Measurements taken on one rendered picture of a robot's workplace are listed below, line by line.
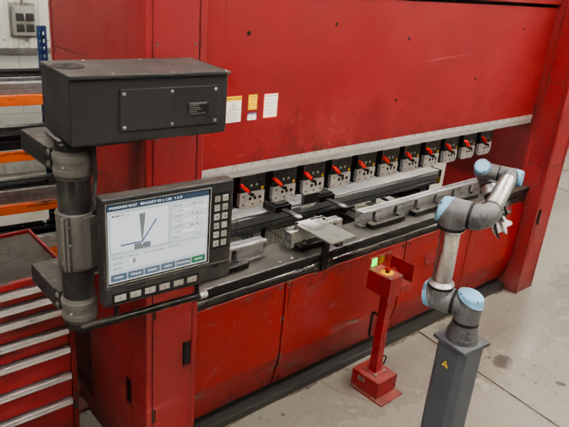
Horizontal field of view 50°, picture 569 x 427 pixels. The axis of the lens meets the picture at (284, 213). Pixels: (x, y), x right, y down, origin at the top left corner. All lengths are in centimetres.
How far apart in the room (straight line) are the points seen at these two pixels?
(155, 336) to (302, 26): 150
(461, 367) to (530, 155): 238
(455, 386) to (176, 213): 158
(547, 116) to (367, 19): 203
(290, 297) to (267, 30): 135
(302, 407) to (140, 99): 223
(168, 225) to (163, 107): 37
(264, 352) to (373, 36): 172
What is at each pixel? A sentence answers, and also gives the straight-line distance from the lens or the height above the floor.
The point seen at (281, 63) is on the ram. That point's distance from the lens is 282.
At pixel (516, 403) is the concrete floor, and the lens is 398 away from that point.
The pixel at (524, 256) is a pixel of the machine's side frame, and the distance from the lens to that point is 507.
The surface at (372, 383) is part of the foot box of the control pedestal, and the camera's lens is 363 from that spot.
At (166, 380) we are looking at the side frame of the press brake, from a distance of 280.
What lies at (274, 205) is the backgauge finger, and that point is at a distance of 337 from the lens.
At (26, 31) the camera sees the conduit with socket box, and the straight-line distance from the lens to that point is 654.
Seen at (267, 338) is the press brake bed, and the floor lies 46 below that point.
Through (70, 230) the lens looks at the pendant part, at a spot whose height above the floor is 147.
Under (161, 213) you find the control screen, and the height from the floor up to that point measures 153.
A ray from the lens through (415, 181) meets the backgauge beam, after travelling 434.
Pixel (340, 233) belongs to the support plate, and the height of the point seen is 100.
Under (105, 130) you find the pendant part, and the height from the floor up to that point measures 179.
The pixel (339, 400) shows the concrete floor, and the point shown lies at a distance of 364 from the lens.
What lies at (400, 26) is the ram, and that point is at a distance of 338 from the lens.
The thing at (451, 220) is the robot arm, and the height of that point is 134.
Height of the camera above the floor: 226
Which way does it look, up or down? 22 degrees down
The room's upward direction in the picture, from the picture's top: 5 degrees clockwise
